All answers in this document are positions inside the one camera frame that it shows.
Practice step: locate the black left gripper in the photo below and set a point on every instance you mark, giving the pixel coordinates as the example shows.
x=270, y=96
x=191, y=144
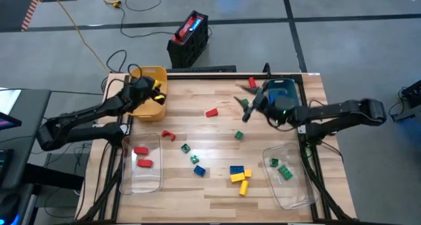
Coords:
x=141, y=88

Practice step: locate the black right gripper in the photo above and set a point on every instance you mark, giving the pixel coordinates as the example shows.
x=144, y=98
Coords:
x=266, y=101

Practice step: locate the red cylinder block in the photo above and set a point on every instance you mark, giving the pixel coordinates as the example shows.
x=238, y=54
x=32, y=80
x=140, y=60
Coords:
x=252, y=82

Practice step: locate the long blue brick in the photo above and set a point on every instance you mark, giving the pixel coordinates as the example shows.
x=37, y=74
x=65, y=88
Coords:
x=273, y=98
x=237, y=169

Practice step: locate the red wedge block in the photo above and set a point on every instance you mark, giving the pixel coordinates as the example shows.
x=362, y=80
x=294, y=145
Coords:
x=211, y=112

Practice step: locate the red arch block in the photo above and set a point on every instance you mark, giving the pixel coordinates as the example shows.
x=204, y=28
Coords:
x=163, y=133

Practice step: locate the red rectangular block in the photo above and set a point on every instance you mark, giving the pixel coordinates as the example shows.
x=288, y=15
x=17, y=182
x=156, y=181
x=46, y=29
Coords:
x=141, y=150
x=144, y=163

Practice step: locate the small yellow cube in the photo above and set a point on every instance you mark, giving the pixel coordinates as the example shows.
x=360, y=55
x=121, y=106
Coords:
x=247, y=173

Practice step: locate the yellow rectangular brick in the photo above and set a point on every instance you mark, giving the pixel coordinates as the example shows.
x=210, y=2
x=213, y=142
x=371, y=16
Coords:
x=237, y=177

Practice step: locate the square blue brick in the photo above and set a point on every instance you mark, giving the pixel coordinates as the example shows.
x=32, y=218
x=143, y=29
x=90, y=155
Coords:
x=199, y=170

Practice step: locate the clear plastic tray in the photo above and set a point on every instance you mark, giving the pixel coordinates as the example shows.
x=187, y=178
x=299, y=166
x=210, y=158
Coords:
x=141, y=182
x=289, y=192

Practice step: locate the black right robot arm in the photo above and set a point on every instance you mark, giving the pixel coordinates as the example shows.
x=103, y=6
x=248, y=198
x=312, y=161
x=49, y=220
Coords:
x=342, y=111

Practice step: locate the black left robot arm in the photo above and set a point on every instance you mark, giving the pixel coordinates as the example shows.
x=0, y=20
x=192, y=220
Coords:
x=82, y=116

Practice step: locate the yellow plastic bin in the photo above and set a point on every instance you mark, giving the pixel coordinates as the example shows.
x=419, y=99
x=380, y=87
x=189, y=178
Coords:
x=148, y=111

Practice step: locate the teal plastic bin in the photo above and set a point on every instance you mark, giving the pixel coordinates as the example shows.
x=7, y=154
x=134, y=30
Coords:
x=279, y=84

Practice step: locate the red power station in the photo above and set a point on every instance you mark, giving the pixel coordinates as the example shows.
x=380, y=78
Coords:
x=190, y=29

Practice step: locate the black desk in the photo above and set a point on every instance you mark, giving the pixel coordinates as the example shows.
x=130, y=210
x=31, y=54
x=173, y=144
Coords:
x=29, y=113

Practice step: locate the computer monitor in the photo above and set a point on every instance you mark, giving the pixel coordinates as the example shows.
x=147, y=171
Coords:
x=8, y=122

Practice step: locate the large black striped-edge mat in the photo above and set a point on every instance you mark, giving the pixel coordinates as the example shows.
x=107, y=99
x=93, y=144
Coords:
x=16, y=8

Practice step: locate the black equipment stand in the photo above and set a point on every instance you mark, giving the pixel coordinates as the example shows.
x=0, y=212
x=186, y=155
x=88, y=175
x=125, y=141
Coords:
x=409, y=100

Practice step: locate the black equipment with light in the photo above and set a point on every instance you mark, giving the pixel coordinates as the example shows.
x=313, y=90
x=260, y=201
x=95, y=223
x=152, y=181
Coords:
x=10, y=202

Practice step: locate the black aluminium rig frame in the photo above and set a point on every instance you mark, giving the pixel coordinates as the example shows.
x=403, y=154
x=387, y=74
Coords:
x=213, y=76

